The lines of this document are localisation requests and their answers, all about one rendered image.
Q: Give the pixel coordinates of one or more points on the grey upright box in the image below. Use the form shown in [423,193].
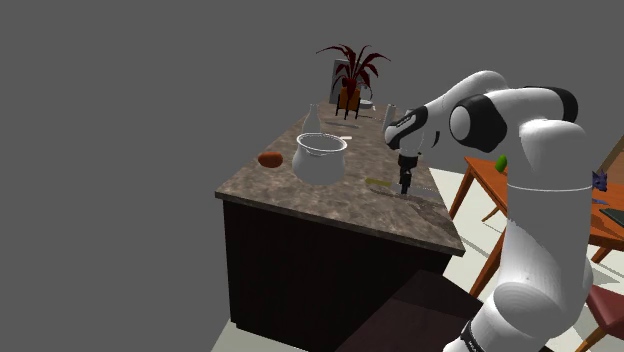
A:
[337,80]

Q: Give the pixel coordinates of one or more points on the grey flat utensil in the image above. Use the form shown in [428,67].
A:
[341,125]

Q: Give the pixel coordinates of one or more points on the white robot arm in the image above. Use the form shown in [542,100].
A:
[541,253]

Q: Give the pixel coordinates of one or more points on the red plant in orange pot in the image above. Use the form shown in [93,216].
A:
[352,80]

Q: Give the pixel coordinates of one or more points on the small white stick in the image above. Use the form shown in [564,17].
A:
[345,138]

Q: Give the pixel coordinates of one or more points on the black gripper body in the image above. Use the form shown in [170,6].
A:
[406,168]

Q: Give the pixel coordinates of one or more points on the blue animal figure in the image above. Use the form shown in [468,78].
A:
[599,181]

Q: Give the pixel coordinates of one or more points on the dark marble-topped kitchen island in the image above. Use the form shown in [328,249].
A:
[292,273]

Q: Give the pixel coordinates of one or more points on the clear glass bottle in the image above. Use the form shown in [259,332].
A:
[310,123]

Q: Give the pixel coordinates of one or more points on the red seat chair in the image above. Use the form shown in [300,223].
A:
[609,307]

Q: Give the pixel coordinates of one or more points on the orange wooden table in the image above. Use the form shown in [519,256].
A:
[487,183]

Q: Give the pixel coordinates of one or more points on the green oval fruit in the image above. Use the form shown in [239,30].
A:
[500,164]

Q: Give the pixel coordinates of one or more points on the white pot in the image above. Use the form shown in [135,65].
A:
[318,163]

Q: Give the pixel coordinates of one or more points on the dark flat tablet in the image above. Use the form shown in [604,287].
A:
[613,216]

